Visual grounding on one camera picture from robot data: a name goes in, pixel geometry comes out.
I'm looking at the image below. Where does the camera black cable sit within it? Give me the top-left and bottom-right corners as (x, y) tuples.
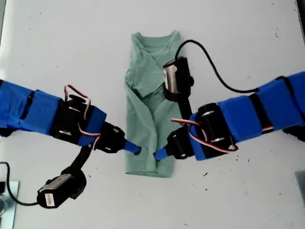
(0, 161), (39, 206)
(175, 39), (261, 93)

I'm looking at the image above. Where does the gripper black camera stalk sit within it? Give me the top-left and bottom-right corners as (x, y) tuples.
(71, 144), (93, 171)
(178, 99), (194, 120)

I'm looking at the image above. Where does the large steel plate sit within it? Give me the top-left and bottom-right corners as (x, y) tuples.
(0, 181), (20, 229)

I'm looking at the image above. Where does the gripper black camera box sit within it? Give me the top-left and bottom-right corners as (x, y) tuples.
(37, 166), (88, 209)
(163, 56), (194, 101)

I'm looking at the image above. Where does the arm red white wire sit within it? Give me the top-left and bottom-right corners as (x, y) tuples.
(64, 84), (102, 150)
(170, 117), (239, 154)

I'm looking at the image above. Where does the green t-shirt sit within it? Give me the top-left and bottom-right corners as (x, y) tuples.
(124, 30), (184, 178)

